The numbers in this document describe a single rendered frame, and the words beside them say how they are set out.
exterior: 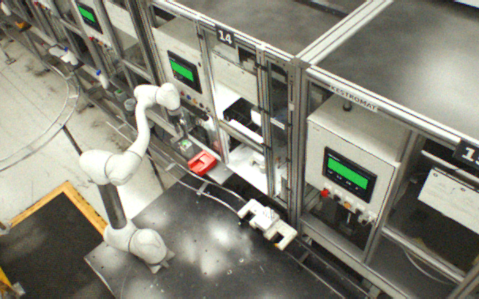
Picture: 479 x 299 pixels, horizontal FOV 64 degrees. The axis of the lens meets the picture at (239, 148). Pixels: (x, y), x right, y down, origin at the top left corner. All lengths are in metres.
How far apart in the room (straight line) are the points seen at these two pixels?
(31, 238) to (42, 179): 0.70
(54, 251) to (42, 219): 0.41
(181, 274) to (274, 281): 0.58
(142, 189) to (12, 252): 1.24
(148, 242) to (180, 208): 0.49
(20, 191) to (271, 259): 2.82
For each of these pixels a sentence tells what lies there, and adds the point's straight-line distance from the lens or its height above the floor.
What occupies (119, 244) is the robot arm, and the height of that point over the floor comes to 0.89.
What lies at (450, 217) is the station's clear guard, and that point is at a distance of 1.66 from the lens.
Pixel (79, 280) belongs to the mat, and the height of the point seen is 0.01.
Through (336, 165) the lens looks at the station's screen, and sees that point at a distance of 1.72.
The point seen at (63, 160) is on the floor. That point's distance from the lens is 4.49.
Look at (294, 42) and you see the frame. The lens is 1.73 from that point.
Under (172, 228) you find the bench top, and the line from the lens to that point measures 2.73.
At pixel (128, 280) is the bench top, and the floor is 0.68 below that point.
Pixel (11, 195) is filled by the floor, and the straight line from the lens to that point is 4.49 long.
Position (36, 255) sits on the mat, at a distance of 3.91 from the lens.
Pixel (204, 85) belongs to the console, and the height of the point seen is 1.61.
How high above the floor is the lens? 2.98
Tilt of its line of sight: 49 degrees down
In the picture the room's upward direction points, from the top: 8 degrees counter-clockwise
